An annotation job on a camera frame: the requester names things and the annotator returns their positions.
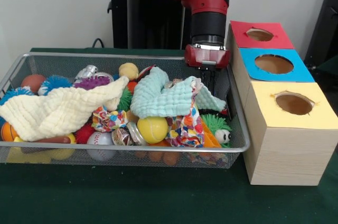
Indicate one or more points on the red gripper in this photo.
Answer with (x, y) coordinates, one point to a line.
(206, 56)

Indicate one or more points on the mint waffle cloth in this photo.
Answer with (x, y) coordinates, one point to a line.
(158, 97)

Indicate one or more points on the wooden three-hole box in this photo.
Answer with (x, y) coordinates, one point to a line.
(290, 155)

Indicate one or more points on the green spiky toy with eyes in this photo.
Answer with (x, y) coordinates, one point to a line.
(215, 125)

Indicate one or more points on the yellow tennis ball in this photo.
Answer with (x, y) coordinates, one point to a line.
(151, 130)

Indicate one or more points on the purple spiky ball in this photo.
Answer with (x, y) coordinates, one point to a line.
(89, 83)

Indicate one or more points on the dark green table cloth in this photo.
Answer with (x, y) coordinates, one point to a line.
(158, 197)
(330, 68)

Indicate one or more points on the white baseball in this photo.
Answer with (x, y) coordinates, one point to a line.
(101, 139)

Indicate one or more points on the black upright panel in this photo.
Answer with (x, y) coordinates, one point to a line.
(324, 23)

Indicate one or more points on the blue spiky ball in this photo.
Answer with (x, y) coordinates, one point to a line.
(55, 82)

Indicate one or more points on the cream waffle cloth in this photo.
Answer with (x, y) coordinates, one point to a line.
(52, 110)

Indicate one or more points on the reddish brown ball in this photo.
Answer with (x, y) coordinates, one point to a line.
(31, 82)

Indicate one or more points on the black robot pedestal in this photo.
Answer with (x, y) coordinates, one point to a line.
(132, 10)

